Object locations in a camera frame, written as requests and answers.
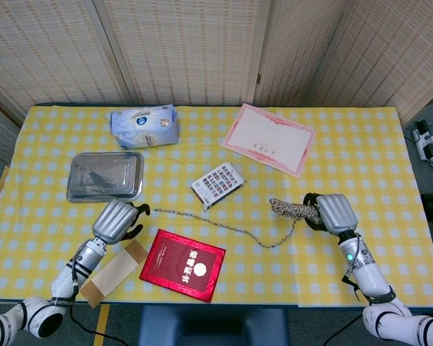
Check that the dark blue chair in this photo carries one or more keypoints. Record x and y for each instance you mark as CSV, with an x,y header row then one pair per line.
x,y
212,326

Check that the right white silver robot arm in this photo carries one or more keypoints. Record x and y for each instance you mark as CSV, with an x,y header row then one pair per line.
x,y
374,284

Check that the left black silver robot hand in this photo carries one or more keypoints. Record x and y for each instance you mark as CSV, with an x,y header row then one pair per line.
x,y
113,221

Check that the red certificate book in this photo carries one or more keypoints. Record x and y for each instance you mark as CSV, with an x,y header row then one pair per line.
x,y
182,265

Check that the white power strip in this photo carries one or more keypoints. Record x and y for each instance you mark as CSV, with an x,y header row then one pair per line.
x,y
425,138

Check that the rectangular stainless steel tray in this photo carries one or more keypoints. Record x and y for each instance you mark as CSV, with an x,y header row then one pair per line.
x,y
104,176

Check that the yellow white checkered tablecloth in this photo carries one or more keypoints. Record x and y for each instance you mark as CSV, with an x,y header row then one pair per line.
x,y
310,173

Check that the blue white tissue pack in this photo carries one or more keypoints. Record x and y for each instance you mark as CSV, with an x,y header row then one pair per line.
x,y
144,126

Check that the pink bordered paper certificate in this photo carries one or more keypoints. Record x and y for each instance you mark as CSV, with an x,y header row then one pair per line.
x,y
266,137

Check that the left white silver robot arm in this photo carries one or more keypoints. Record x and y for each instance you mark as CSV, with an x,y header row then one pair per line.
x,y
68,281

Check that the small box with colourful grid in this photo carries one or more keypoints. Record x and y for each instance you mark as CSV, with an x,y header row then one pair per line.
x,y
218,184

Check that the woven bamboo folding screen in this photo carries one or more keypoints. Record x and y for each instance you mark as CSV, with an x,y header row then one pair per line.
x,y
187,50

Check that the beige brown paper bookmark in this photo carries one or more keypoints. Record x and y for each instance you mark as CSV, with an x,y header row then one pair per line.
x,y
119,265

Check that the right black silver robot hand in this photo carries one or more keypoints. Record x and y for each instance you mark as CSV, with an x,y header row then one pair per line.
x,y
336,214

